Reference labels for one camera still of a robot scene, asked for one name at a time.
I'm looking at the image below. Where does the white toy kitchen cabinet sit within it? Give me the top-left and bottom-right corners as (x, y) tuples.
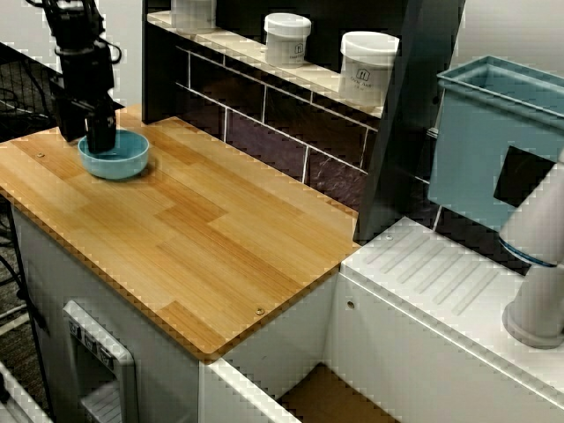
(8, 200), (340, 423)

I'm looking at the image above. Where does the pale grey floor cable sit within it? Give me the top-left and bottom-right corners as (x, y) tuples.
(0, 303), (28, 336)

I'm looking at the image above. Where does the black square label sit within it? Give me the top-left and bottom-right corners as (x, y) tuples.
(493, 145), (556, 208)

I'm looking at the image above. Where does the cream shelf ledge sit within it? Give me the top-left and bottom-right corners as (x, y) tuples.
(147, 9), (385, 120)

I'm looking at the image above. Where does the white lidded jar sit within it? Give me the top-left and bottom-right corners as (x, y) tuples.
(170, 0), (218, 35)
(338, 31), (401, 108)
(263, 12), (312, 68)

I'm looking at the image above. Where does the teal plastic bin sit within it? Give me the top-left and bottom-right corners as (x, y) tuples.
(429, 55), (564, 233)

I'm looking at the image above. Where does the white toy sink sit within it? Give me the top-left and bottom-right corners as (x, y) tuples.
(200, 215), (564, 423)

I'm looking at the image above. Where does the light blue bowl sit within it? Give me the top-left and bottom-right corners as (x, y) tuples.
(78, 129), (151, 181)

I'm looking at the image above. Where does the white toy ice dispenser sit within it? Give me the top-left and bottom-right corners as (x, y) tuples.
(61, 300), (140, 423)

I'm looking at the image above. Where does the wide black upright panel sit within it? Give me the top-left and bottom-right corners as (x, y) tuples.
(355, 0), (467, 244)

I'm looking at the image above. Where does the silver aluminium frame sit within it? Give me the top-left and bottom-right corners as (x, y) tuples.
(0, 359), (52, 423)

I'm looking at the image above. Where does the narrow black upright panel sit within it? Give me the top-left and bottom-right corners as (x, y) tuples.
(141, 0), (178, 125)

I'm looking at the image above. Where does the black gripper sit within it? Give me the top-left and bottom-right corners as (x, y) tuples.
(48, 45), (119, 154)

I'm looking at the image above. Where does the black wire mesh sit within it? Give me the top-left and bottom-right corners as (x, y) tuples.
(0, 41), (63, 129)

